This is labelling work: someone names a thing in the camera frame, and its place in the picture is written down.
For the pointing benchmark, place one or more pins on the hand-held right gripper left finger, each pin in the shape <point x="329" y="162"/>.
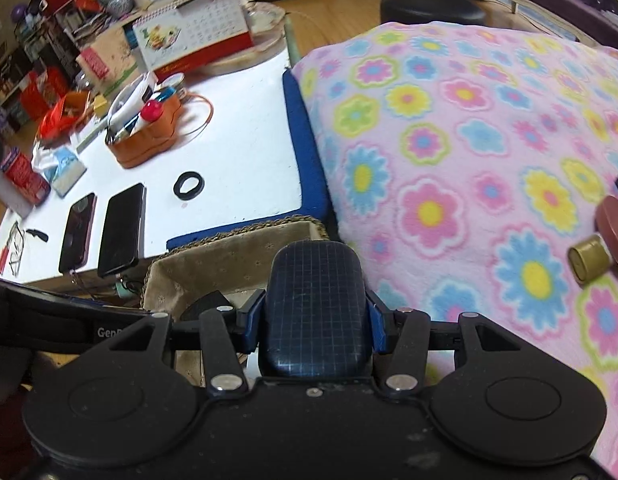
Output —
<point x="251" y="327"/>

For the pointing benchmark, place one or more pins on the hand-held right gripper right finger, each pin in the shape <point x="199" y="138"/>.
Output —
<point x="376" y="325"/>

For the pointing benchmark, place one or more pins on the dark blue quilted case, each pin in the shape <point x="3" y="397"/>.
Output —
<point x="314" y="310"/>

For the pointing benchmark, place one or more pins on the beige fabric basket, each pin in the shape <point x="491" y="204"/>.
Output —
<point x="214" y="265"/>

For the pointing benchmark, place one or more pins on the eyeglasses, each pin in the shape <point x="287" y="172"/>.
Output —
<point x="14" y="252"/>

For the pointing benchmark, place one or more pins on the purple smartphone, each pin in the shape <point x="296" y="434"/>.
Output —
<point x="78" y="232"/>

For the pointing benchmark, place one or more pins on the black clip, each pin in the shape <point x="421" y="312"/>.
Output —
<point x="38" y="234"/>

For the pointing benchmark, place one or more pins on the black smartphone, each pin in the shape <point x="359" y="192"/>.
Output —
<point x="121" y="230"/>

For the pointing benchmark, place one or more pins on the red carton box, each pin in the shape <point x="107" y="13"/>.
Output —
<point x="24" y="175"/>

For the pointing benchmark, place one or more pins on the blue tissue pack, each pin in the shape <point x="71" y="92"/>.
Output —
<point x="64" y="167"/>

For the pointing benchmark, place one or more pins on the blue foam pad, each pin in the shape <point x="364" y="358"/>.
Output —
<point x="301" y="150"/>

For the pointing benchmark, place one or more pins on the orange leather tray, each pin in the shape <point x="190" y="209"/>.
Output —
<point x="149" y="142"/>

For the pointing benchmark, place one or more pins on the pink floral blanket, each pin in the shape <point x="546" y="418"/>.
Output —
<point x="439" y="135"/>

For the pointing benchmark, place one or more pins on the red plastic bag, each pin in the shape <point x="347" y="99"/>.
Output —
<point x="64" y="112"/>

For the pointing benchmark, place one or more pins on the gold lipstick tube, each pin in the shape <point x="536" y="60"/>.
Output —
<point x="589" y="257"/>

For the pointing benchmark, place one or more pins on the red round cap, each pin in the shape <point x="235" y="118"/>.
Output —
<point x="150" y="110"/>

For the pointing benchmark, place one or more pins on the round brown compact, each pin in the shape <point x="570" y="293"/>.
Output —
<point x="614" y="222"/>

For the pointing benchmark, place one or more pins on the cluttered shelf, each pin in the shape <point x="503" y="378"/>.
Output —
<point x="39" y="50"/>

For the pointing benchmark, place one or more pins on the round wooden tray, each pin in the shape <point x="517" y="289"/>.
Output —
<point x="264" y="45"/>

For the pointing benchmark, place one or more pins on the desk calendar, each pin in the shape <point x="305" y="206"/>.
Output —
<point x="199" y="35"/>

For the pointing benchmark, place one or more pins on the black round stool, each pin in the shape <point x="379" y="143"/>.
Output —
<point x="431" y="10"/>

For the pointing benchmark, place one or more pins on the blue and white vase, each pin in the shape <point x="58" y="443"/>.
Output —
<point x="120" y="2"/>

